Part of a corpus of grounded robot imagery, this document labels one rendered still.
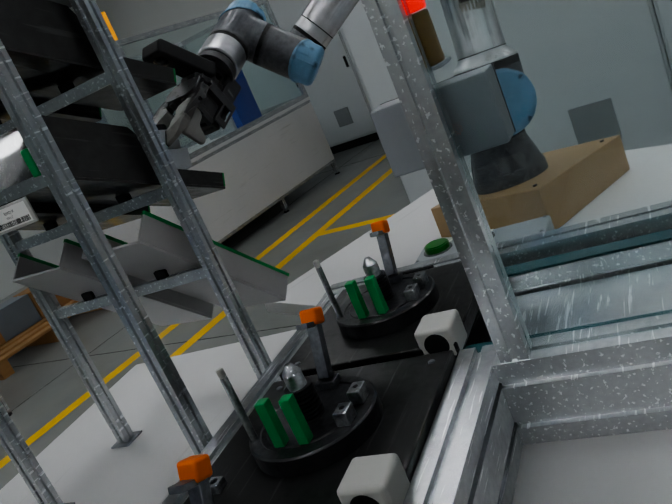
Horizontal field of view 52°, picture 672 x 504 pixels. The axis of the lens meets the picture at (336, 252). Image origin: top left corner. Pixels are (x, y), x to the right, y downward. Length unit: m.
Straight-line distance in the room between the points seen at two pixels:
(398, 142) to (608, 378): 0.31
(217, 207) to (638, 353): 5.68
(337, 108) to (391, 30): 8.48
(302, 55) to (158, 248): 0.48
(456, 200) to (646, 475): 0.30
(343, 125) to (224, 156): 2.98
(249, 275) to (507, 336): 0.45
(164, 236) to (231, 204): 5.44
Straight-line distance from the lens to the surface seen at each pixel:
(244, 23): 1.27
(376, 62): 4.19
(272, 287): 1.07
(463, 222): 0.68
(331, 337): 0.93
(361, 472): 0.61
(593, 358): 0.72
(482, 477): 0.66
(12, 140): 0.94
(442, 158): 0.65
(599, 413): 0.77
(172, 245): 0.95
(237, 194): 6.47
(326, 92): 9.14
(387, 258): 0.96
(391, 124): 0.69
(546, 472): 0.75
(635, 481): 0.71
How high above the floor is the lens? 1.31
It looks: 15 degrees down
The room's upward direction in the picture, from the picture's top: 24 degrees counter-clockwise
